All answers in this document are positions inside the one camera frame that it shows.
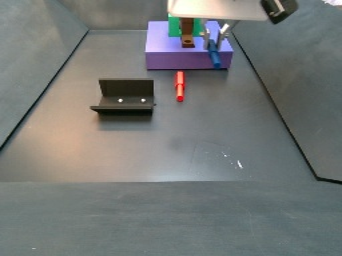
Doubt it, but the green U-shaped block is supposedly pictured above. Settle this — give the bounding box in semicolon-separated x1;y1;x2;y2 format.
169;15;203;37

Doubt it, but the brown L-shaped bracket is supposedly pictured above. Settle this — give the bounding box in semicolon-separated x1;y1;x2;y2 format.
181;18;195;48

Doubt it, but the black angle fixture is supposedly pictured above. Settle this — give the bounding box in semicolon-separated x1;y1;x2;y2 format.
91;78;155;114

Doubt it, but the red peg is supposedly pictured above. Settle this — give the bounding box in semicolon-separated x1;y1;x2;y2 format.
175;71;185;102

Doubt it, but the purple base block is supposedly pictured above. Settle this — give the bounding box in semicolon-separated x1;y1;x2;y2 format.
144;20;235;71

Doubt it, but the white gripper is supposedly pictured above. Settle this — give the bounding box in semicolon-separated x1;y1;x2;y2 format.
167;0;267;50

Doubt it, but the blue peg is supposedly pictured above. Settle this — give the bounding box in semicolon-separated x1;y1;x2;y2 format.
207;39;222;69

